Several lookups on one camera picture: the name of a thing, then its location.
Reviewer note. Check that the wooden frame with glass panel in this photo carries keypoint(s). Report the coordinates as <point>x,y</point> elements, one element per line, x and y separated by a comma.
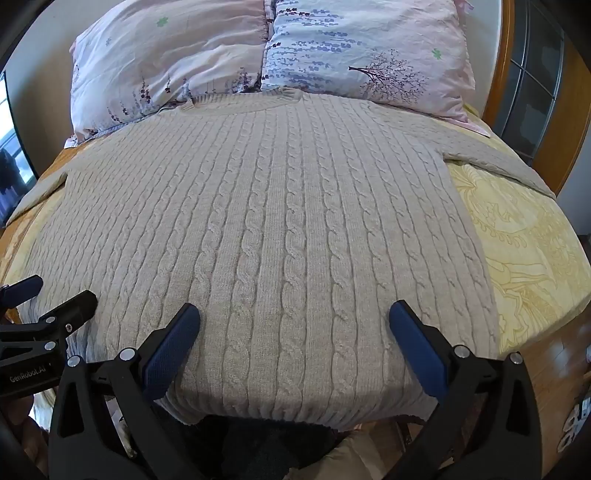
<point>502,69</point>

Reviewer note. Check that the pink floral pillow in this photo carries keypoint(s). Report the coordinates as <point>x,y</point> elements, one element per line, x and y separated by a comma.
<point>161,60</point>

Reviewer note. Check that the white slipper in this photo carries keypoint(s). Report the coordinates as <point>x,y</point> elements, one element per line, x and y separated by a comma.
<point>575,424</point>

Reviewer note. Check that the pink pillow with tree print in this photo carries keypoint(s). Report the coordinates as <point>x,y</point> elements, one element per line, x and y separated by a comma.
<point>369,46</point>

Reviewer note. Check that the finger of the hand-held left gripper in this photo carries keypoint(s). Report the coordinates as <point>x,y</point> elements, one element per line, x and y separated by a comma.
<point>74,311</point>
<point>23,290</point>

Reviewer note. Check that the yellow patterned bed sheet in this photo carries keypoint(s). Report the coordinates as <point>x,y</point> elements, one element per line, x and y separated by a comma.
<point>521,240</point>

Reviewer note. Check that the dark cloth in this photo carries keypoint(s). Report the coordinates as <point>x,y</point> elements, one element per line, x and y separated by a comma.
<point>268,447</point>

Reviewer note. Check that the dark-framed screen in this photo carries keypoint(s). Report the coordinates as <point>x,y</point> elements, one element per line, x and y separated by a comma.
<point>11,152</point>

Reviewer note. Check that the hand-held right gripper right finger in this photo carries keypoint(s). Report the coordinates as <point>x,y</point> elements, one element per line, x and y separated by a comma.
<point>415,350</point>

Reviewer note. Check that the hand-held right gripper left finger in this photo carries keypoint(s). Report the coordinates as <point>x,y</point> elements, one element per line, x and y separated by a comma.
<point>171,350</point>

